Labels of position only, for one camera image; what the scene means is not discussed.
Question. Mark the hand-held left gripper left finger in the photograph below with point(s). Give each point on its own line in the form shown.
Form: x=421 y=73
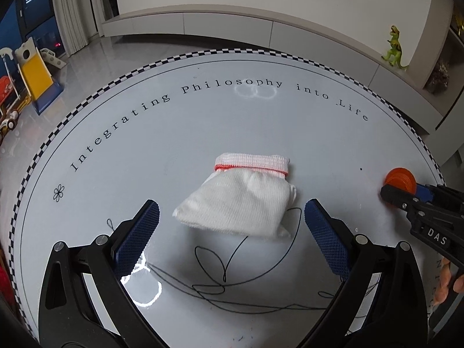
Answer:
x=139 y=232

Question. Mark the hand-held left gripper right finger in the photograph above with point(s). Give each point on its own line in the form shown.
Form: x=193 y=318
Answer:
x=326 y=235

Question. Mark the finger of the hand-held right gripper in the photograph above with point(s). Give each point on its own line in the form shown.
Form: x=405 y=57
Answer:
x=397 y=195
x=424 y=191

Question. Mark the orange disc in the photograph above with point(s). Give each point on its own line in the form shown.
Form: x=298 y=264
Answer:
x=400 y=179

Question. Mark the white knit glove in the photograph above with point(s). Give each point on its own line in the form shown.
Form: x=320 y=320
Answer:
x=239 y=203

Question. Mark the person's right hand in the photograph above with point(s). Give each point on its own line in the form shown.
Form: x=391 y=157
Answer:
x=444 y=286

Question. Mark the round white checkered-rim table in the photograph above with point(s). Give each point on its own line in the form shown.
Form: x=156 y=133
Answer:
x=326 y=134

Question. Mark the dried flower bunch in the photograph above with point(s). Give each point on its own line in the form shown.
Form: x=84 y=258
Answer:
x=438 y=76

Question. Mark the green toy dinosaur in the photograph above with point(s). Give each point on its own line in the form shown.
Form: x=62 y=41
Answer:
x=394 y=49

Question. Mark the white ride-on toy car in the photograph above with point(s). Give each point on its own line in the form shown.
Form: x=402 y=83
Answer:
x=9 y=123

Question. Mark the yellow toy slide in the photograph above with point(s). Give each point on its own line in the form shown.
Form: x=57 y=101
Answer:
x=36 y=76

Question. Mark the white curtain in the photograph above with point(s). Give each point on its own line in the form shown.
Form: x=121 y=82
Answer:
x=72 y=7

